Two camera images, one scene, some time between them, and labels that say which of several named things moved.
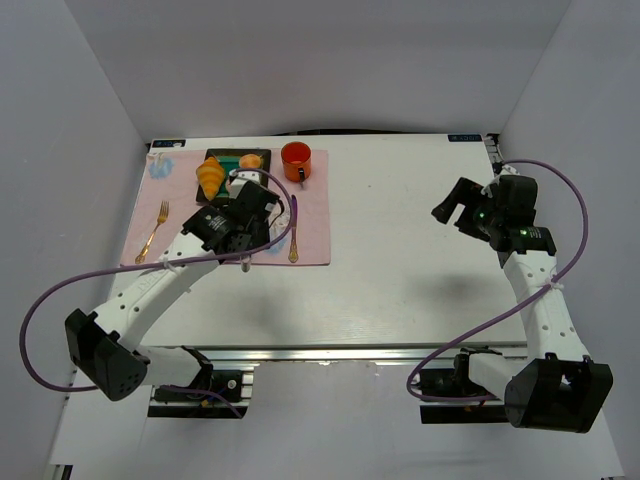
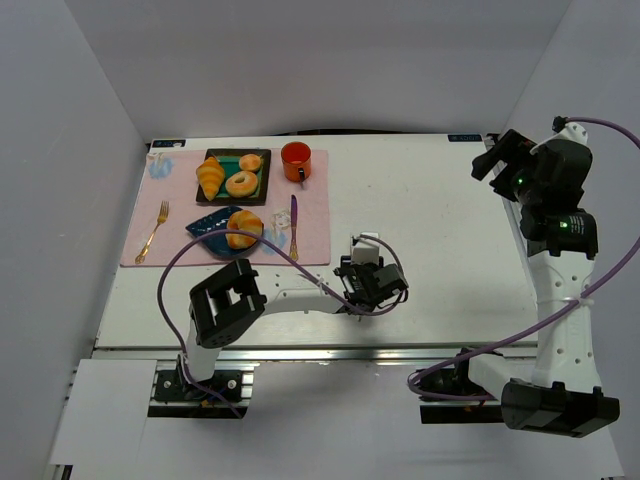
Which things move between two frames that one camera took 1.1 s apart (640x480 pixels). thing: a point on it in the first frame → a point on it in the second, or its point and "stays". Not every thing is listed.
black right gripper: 467,215 → 503,163
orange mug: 296,158 stays
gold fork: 161,218 stays
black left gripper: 258,201 → 357,282
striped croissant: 210,175 stays
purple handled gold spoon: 294,251 stays
